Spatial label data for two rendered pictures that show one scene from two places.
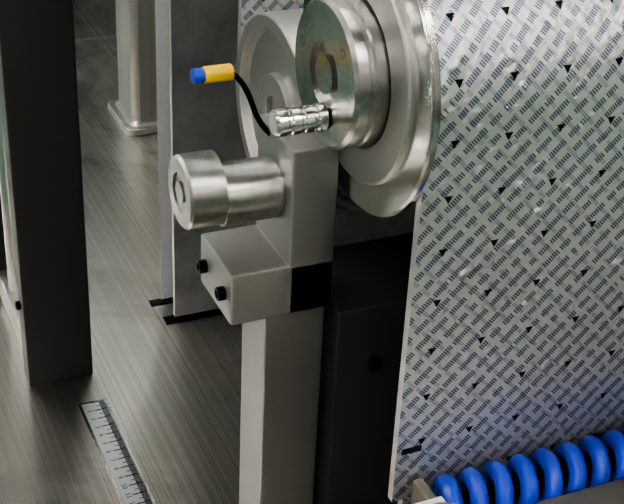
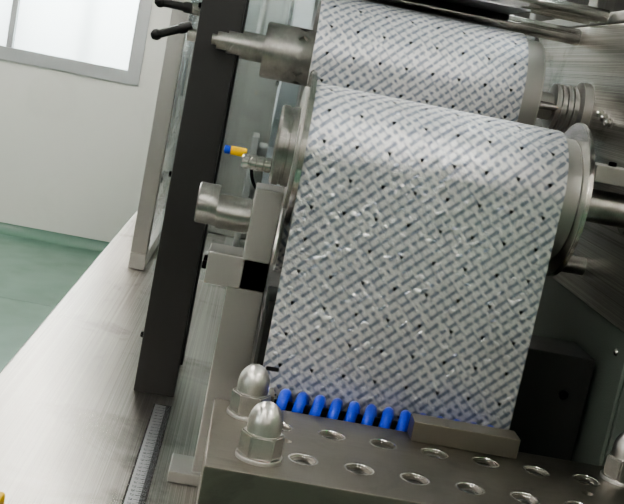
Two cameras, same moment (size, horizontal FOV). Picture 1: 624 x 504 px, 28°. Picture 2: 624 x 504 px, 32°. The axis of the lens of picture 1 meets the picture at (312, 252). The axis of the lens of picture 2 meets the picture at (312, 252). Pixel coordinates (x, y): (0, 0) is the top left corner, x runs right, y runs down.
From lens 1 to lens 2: 0.56 m
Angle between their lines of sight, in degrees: 28
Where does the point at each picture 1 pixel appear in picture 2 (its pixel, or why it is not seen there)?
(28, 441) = (113, 405)
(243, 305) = (212, 271)
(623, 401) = (420, 399)
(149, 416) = (190, 419)
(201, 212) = (201, 207)
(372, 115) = (285, 158)
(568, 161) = (386, 210)
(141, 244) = not seen: hidden behind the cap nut
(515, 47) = (360, 134)
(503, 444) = (333, 394)
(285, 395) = (230, 348)
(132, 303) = not seen: hidden behind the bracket
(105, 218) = not seen: hidden behind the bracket
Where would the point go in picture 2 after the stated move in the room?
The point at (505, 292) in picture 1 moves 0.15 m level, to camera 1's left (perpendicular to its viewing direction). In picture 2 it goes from (342, 282) to (196, 242)
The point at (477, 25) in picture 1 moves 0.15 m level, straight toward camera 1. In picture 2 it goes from (342, 118) to (251, 106)
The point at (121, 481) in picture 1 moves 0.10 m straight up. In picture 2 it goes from (150, 431) to (166, 345)
